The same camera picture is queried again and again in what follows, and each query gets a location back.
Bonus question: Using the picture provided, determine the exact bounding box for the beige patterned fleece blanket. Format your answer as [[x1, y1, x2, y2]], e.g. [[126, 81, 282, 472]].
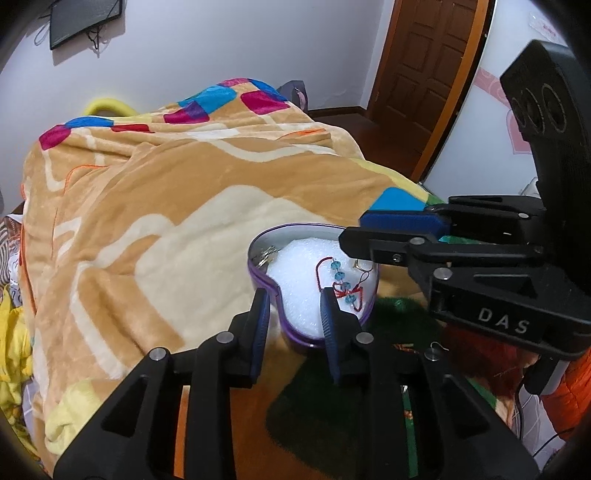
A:
[[21, 78, 546, 480]]

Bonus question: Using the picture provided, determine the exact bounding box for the thin black cable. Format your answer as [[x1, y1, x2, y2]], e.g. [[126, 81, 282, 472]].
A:
[[512, 383, 575, 446]]

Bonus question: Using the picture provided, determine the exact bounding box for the black wall television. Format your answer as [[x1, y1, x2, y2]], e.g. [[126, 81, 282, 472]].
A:
[[48, 0, 123, 51]]

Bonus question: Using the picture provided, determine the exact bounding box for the pink heart wall sticker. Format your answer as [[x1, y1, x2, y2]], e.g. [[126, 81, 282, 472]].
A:
[[475, 67, 536, 155]]

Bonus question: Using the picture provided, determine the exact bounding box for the grey purple bag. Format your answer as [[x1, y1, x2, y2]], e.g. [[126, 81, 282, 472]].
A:
[[278, 80, 309, 110]]

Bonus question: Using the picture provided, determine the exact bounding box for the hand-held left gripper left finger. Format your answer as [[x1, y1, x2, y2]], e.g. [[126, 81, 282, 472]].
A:
[[53, 288, 273, 480]]

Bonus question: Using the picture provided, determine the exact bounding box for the yellow plastic object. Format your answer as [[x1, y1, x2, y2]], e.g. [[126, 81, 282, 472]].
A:
[[82, 96, 136, 117]]

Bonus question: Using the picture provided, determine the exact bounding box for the person's right forearm orange sleeve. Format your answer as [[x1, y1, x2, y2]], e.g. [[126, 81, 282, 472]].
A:
[[541, 356, 591, 432]]

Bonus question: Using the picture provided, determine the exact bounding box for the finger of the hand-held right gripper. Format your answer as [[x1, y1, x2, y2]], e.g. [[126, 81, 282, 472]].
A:
[[338, 225, 575, 308], [359, 196, 549, 247]]

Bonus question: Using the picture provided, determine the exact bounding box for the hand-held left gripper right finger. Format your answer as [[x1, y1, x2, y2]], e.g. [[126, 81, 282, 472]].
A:
[[320, 286, 541, 480]]

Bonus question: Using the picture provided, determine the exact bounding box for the purple heart-shaped tin box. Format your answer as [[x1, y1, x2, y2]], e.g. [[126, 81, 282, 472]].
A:
[[248, 224, 380, 354]]

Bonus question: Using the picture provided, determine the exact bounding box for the red string blue bead bracelet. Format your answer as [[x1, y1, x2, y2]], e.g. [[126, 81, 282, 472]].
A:
[[315, 256, 369, 313]]

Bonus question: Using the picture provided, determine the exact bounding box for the yellow cloth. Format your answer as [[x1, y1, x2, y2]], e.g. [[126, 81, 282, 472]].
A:
[[0, 286, 33, 444]]

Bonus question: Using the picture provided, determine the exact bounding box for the white foam insert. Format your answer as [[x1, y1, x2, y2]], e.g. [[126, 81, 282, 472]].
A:
[[268, 239, 377, 337]]

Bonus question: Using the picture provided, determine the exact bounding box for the brown wooden door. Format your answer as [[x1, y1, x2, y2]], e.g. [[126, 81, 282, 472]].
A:
[[367, 0, 491, 178]]

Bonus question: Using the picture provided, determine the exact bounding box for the silver jewelry piece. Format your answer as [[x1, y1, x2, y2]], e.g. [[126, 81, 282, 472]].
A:
[[255, 246, 280, 269]]

